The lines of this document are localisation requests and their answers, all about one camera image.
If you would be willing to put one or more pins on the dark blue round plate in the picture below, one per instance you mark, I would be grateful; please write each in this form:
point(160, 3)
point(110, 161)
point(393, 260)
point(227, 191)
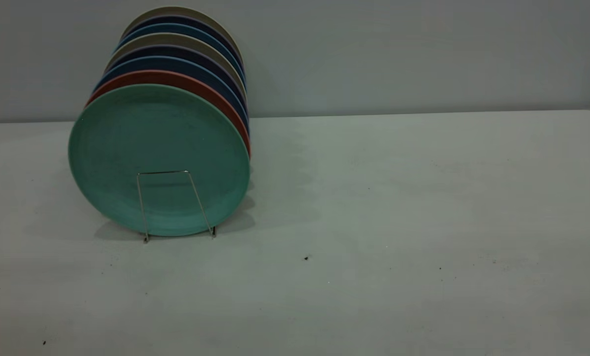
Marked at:
point(176, 62)

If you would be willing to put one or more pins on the green round plate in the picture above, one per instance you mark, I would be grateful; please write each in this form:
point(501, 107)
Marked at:
point(156, 138)

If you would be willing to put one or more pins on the beige round plate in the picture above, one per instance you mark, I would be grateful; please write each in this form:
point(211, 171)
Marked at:
point(181, 10)
point(176, 38)

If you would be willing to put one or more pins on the pink round plate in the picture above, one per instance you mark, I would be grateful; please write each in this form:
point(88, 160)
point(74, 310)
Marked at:
point(176, 75)

